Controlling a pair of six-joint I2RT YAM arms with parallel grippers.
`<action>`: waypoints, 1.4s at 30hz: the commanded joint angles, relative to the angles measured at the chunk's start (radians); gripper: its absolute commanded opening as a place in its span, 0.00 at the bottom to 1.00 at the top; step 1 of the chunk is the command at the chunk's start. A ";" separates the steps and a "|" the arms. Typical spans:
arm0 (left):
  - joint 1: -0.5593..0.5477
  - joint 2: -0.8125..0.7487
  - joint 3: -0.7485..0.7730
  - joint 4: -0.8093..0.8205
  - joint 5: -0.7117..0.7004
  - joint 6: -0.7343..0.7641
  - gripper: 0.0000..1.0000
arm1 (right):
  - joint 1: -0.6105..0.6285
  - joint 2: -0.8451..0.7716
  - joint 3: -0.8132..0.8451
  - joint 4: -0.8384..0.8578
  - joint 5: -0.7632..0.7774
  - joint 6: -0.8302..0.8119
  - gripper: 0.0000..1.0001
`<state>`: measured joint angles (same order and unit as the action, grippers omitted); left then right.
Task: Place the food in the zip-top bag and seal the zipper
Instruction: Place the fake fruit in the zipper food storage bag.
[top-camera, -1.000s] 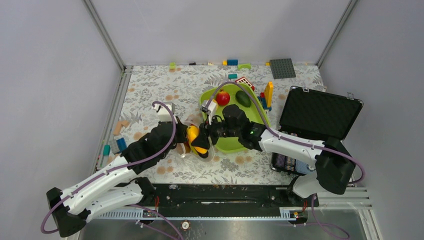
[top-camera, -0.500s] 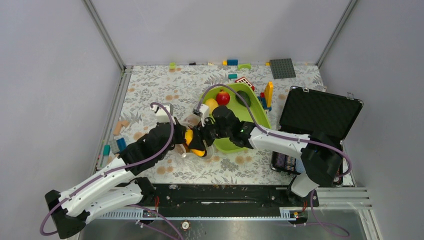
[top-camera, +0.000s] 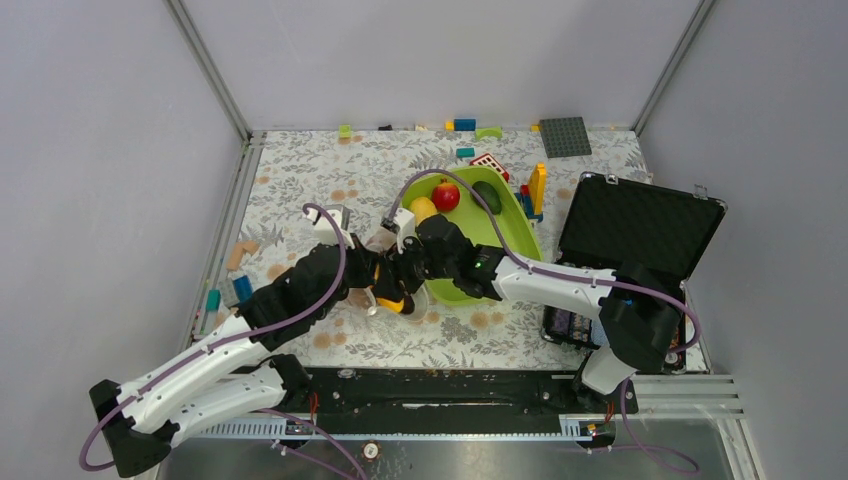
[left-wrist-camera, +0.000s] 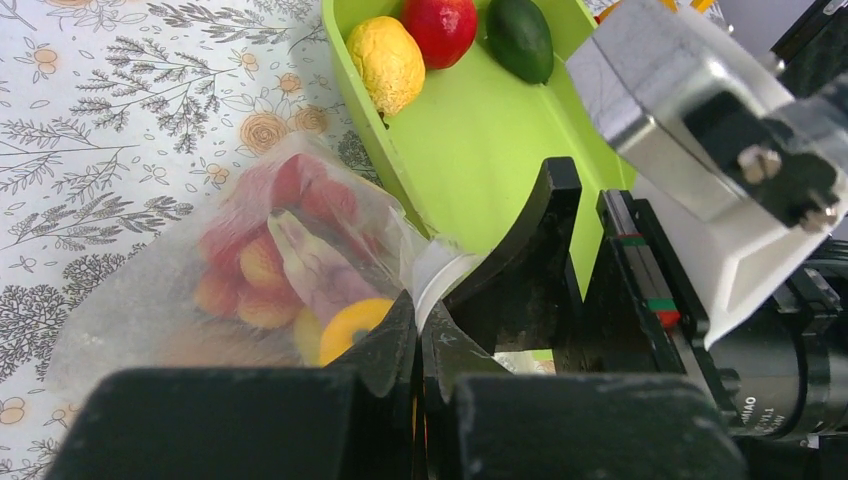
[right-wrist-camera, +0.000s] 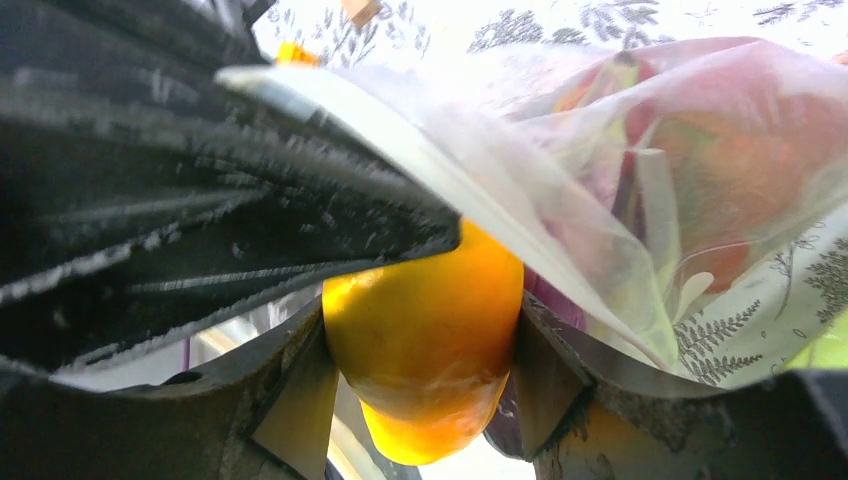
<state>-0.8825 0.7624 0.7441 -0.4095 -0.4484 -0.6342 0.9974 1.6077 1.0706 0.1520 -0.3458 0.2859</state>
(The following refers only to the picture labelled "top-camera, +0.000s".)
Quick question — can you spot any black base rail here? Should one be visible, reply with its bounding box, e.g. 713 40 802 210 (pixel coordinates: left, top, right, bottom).
265 355 638 436

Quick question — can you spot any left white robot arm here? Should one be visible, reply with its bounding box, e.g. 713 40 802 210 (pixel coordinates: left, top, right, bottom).
89 205 387 478

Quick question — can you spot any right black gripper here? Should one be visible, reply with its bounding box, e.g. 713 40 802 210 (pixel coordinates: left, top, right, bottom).
371 231 457 303

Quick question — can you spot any yellow lemon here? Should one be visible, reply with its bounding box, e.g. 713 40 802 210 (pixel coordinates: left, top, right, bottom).
408 196 439 225

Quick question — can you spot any green plastic tray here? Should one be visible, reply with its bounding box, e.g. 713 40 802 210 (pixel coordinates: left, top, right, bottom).
401 166 543 306

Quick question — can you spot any red white window brick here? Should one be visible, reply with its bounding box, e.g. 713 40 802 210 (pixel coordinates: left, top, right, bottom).
470 153 510 182

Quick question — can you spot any red pomegranate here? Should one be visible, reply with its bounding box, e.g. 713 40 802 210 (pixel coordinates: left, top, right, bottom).
430 179 461 213

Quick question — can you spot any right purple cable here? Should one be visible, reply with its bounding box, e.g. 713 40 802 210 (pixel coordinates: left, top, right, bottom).
387 168 704 477

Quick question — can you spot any green arch brick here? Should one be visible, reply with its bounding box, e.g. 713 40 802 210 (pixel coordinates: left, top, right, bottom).
475 126 503 141

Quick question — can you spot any blue building brick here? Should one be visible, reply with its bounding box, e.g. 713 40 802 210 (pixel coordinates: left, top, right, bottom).
231 275 253 303

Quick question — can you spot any yellow orange mango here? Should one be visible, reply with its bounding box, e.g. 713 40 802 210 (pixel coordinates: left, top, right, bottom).
372 265 408 313

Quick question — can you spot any black open case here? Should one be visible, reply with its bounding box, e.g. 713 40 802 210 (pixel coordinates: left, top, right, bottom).
542 173 727 373

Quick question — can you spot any grey building baseplate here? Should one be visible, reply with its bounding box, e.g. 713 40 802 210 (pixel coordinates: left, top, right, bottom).
539 117 592 158

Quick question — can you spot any clear zip top bag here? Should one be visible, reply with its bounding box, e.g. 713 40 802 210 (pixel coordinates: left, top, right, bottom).
349 230 430 323

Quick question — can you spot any yellow blue brick tower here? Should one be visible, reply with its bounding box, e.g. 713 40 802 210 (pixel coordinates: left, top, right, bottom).
516 163 547 223

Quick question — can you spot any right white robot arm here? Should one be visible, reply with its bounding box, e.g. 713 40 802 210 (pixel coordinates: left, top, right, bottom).
372 211 683 412

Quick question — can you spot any dark green avocado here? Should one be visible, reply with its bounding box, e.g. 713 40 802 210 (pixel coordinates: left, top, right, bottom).
472 181 503 215

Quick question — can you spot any teal block at rail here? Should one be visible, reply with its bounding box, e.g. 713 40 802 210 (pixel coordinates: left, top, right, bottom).
204 289 221 312

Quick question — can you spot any L-shaped wooden block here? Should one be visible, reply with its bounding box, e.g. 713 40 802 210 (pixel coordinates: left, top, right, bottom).
225 240 260 272

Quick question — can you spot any grey building brick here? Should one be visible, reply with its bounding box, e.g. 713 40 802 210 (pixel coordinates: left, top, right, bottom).
217 278 240 308

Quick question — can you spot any blue yellow brick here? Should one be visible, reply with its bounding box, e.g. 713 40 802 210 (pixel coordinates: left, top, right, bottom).
445 118 477 132

